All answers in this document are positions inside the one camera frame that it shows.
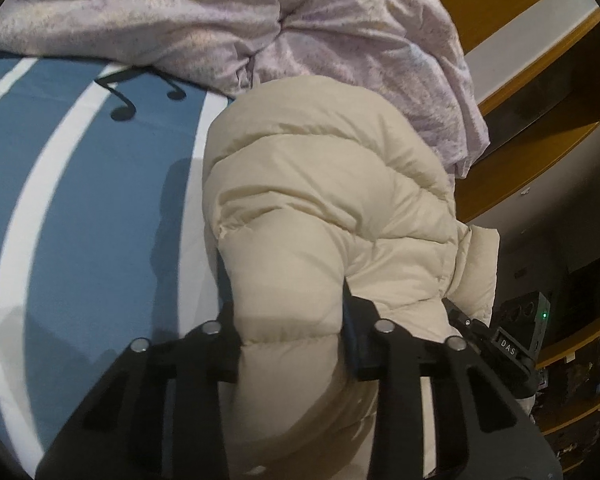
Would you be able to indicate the lilac crumpled duvet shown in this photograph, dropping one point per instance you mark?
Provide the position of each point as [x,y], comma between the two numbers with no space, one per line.
[180,10]

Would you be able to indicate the wooden wall shelf unit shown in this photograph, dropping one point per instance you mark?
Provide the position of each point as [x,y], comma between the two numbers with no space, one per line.
[540,125]

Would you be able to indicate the wooden bookshelf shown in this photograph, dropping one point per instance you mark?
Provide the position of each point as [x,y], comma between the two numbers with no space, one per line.
[585,385]

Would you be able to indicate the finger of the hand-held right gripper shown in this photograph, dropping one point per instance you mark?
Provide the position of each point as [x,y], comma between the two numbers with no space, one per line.
[472,324]

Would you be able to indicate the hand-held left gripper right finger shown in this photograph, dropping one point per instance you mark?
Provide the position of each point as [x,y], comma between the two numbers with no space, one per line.
[360,347]

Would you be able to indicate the dark screen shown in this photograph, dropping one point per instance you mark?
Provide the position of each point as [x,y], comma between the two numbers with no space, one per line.
[592,295]

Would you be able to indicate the beige down jacket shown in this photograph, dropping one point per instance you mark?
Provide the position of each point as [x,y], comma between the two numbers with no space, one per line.
[330,185]

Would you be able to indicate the blue white striped bed sheet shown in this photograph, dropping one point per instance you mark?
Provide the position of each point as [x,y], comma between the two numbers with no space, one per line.
[105,210]

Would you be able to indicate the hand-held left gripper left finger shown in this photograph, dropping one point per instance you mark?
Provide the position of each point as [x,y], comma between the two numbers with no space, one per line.
[222,350]

